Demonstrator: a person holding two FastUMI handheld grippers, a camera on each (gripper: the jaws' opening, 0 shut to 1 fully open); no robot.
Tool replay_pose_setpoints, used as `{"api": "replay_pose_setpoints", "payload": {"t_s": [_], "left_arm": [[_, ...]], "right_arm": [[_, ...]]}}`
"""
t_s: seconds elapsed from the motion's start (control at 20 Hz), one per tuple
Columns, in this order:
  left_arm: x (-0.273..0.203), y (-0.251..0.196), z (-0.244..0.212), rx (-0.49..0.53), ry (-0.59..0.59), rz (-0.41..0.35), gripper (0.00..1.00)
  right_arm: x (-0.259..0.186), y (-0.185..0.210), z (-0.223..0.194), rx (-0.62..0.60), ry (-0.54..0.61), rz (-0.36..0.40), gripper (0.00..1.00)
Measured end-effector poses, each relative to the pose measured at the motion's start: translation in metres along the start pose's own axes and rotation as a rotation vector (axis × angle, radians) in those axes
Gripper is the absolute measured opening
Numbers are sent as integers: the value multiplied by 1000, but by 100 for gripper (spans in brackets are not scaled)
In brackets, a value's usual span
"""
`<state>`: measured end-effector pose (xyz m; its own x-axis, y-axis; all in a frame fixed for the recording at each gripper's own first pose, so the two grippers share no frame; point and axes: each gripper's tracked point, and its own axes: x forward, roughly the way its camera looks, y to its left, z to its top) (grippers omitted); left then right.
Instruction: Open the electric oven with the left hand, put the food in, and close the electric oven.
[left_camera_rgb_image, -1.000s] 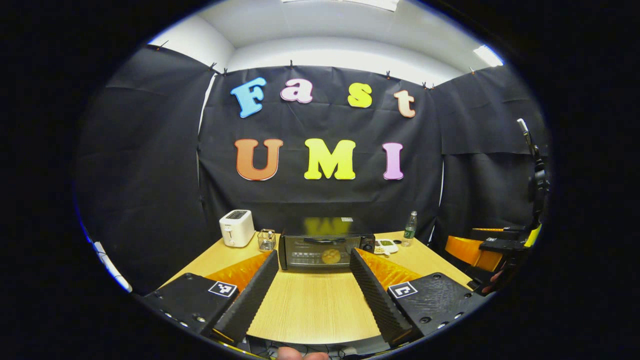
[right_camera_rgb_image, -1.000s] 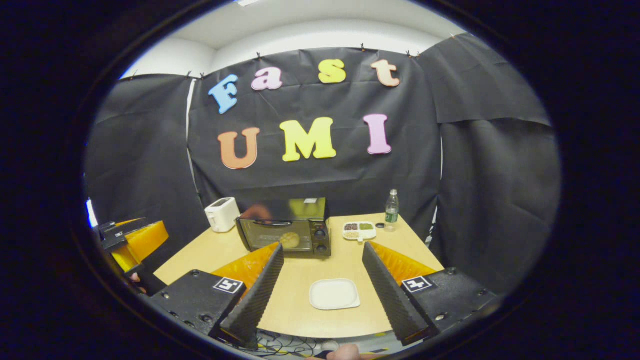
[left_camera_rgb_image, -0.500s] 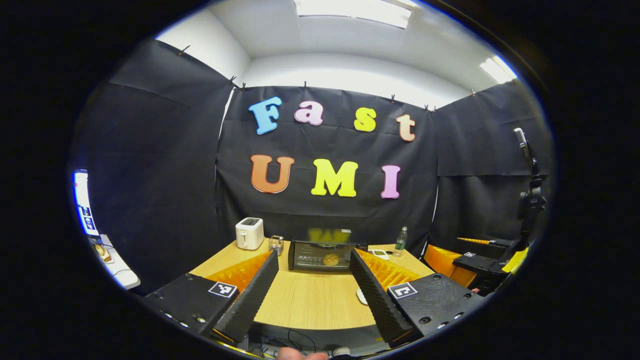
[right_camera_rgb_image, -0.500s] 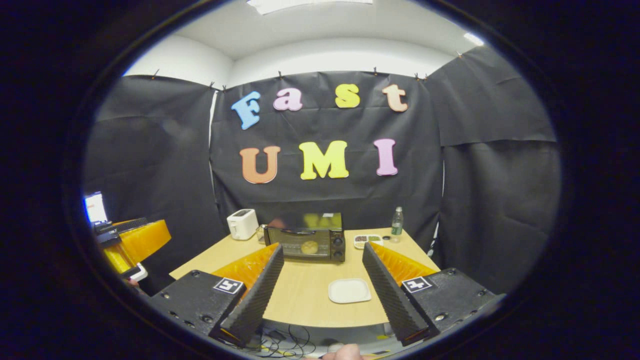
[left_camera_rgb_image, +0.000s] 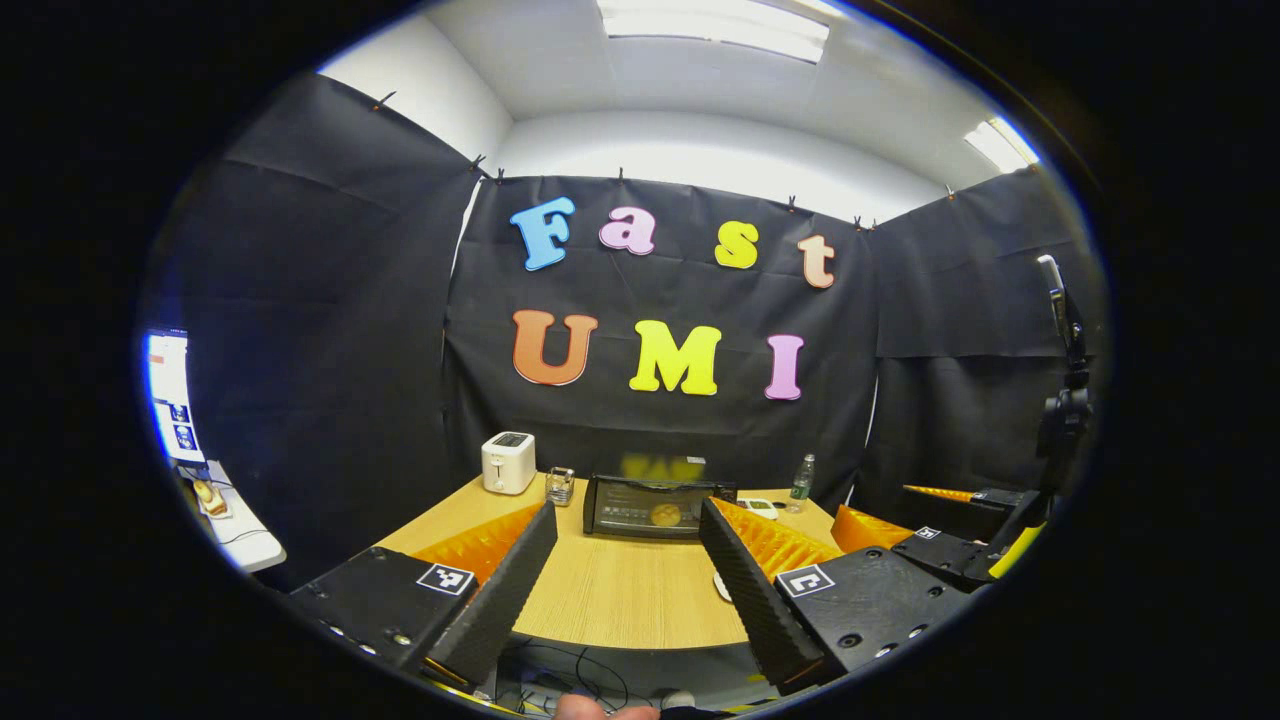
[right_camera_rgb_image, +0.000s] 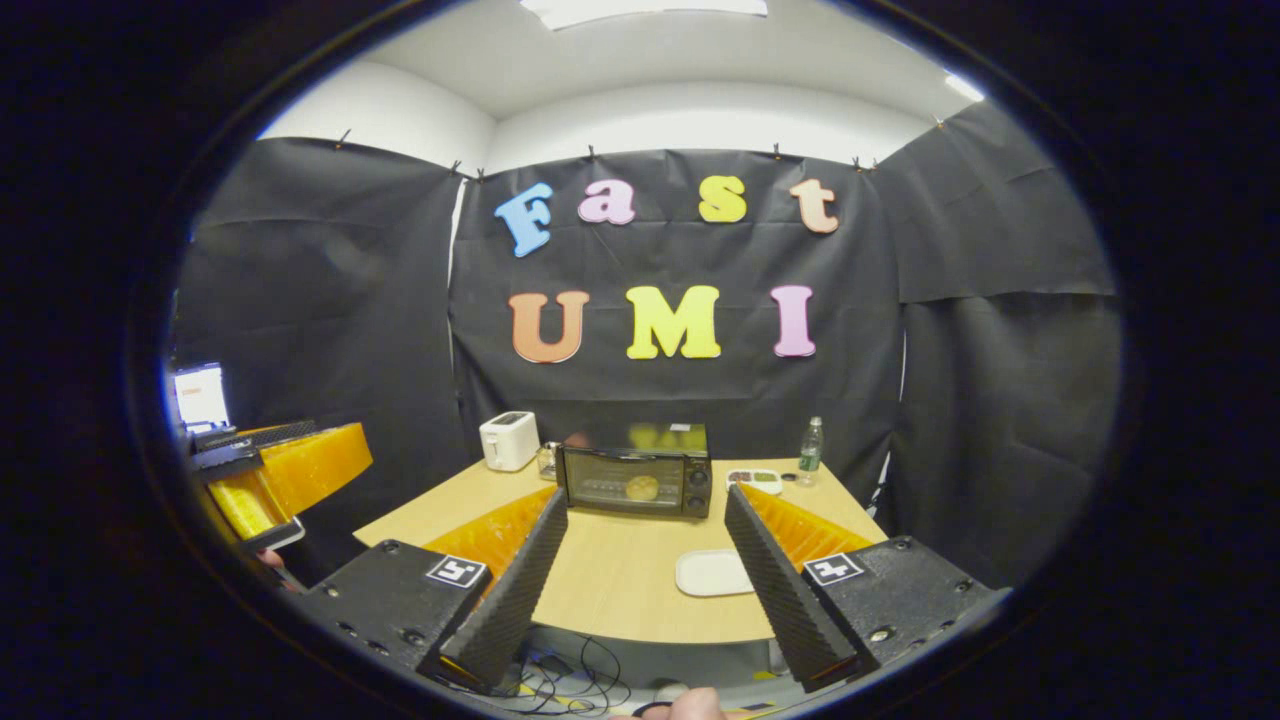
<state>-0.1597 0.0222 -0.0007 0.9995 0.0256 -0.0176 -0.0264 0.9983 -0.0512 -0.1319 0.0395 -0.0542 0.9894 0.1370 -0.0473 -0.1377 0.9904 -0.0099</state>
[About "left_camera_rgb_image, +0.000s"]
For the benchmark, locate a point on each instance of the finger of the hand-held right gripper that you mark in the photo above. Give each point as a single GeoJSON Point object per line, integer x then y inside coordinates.
{"type": "Point", "coordinates": [950, 555]}
{"type": "Point", "coordinates": [995, 498]}

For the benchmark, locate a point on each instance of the computer monitor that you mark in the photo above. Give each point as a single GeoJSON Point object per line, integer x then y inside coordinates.
{"type": "Point", "coordinates": [172, 400]}

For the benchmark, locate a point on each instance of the clear glass cup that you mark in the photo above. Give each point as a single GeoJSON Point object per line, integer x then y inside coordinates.
{"type": "Point", "coordinates": [560, 488]}

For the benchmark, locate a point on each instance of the white toaster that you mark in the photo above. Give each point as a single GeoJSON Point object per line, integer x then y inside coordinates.
{"type": "Point", "coordinates": [508, 465]}

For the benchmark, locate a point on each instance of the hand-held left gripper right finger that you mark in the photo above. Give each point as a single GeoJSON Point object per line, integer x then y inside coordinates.
{"type": "Point", "coordinates": [755, 610]}

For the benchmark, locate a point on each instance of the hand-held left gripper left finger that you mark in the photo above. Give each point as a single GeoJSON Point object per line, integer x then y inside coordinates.
{"type": "Point", "coordinates": [505, 600]}

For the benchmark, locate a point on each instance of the large ceiling light panel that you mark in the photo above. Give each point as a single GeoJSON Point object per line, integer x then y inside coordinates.
{"type": "Point", "coordinates": [715, 30]}

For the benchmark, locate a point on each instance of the white side table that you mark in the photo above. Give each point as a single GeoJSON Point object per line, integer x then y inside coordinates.
{"type": "Point", "coordinates": [245, 540]}

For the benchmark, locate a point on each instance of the small ceiling light panel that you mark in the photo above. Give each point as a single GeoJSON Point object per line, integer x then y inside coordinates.
{"type": "Point", "coordinates": [1000, 145]}

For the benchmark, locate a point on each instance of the black electric oven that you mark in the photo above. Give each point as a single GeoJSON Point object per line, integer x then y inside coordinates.
{"type": "Point", "coordinates": [625, 510]}

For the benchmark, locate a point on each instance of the small brown object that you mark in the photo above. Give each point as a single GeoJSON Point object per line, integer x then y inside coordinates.
{"type": "Point", "coordinates": [210, 497]}

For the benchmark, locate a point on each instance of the clear plastic water bottle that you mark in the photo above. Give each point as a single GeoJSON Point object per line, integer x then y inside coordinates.
{"type": "Point", "coordinates": [802, 485]}

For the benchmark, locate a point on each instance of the white divided dish of beans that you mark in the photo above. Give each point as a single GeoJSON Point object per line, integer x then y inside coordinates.
{"type": "Point", "coordinates": [758, 508]}

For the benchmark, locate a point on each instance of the round yellow bread bun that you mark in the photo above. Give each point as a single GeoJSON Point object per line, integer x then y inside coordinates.
{"type": "Point", "coordinates": [666, 515]}

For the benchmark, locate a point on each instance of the white square plate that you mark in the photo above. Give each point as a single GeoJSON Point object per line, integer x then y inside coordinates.
{"type": "Point", "coordinates": [722, 588]}

